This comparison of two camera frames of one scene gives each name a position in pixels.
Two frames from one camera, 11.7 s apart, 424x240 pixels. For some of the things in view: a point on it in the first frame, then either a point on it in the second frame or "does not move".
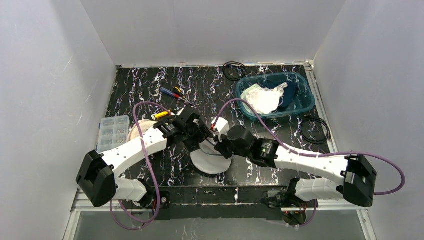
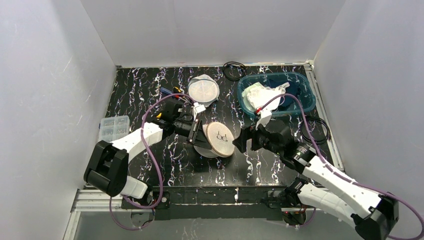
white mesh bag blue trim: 208,160 -> 203,89
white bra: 262,101 does not move
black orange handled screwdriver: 178,90 does not move
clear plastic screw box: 113,131 does not move
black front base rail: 218,203 does not move
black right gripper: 224,147 -> 251,138
